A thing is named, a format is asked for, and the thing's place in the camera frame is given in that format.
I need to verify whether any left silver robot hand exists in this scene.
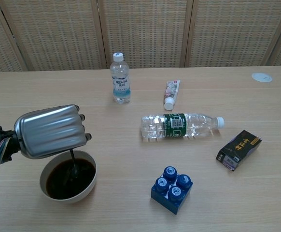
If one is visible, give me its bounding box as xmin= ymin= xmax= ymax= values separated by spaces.
xmin=13 ymin=104 xmax=93 ymax=160

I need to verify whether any black plastic spoon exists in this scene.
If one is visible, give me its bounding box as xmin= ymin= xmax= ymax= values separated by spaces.
xmin=69 ymin=148 xmax=80 ymax=181

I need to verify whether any white bowl of dark liquid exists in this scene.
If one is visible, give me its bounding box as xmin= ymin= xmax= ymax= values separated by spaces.
xmin=40 ymin=150 xmax=98 ymax=204

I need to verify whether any small Aquafina water bottle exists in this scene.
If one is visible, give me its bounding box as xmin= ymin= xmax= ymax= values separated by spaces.
xmin=109 ymin=52 xmax=131 ymax=105

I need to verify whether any clear water bottle green label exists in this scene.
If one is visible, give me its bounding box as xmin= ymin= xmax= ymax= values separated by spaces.
xmin=140 ymin=112 xmax=225 ymax=143

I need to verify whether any toothpaste tube with white cap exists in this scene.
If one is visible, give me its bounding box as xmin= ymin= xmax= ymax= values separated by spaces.
xmin=163 ymin=80 xmax=182 ymax=111

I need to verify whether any blue four-stud building block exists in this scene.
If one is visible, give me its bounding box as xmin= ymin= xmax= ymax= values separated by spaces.
xmin=151 ymin=166 xmax=194 ymax=215

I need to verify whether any woven folding screen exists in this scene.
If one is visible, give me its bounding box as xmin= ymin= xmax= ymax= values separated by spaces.
xmin=0 ymin=0 xmax=281 ymax=75

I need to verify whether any black box with gold print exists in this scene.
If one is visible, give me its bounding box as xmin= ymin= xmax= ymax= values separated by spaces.
xmin=216 ymin=130 xmax=263 ymax=172

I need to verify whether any white round table grommet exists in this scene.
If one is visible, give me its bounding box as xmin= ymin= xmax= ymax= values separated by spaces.
xmin=251 ymin=72 xmax=273 ymax=83

